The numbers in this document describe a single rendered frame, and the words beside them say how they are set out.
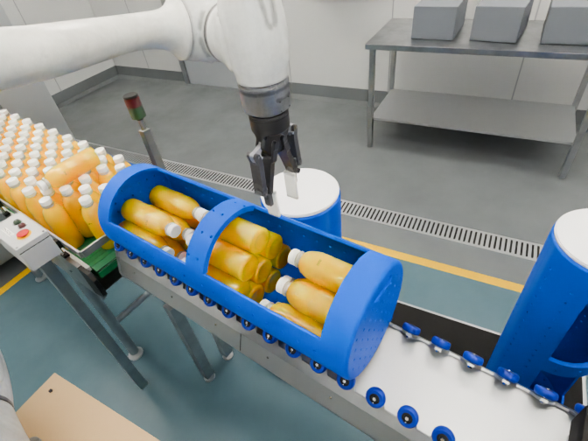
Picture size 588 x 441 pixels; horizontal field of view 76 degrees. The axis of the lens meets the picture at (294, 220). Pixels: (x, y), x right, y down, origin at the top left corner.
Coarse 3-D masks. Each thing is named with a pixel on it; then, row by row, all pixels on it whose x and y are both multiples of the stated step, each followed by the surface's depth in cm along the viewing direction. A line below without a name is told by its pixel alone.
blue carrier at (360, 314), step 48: (144, 192) 125; (192, 192) 127; (144, 240) 104; (192, 240) 93; (288, 240) 110; (336, 240) 88; (192, 288) 102; (384, 288) 80; (288, 336) 81; (336, 336) 73
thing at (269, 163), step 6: (276, 144) 71; (276, 150) 72; (264, 156) 74; (276, 156) 73; (264, 162) 74; (270, 162) 73; (264, 168) 74; (270, 168) 73; (270, 174) 74; (270, 180) 75; (270, 186) 75; (270, 192) 76
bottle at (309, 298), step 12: (288, 288) 86; (300, 288) 84; (312, 288) 83; (288, 300) 86; (300, 300) 82; (312, 300) 81; (324, 300) 80; (300, 312) 85; (312, 312) 81; (324, 312) 79
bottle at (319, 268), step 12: (300, 252) 88; (312, 252) 86; (300, 264) 86; (312, 264) 84; (324, 264) 83; (336, 264) 82; (348, 264) 82; (312, 276) 84; (324, 276) 82; (336, 276) 80; (336, 288) 81
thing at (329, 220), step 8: (336, 200) 127; (328, 208) 124; (336, 208) 128; (312, 216) 122; (320, 216) 123; (328, 216) 126; (336, 216) 130; (312, 224) 124; (320, 224) 125; (328, 224) 128; (336, 224) 132; (328, 232) 130; (336, 232) 134
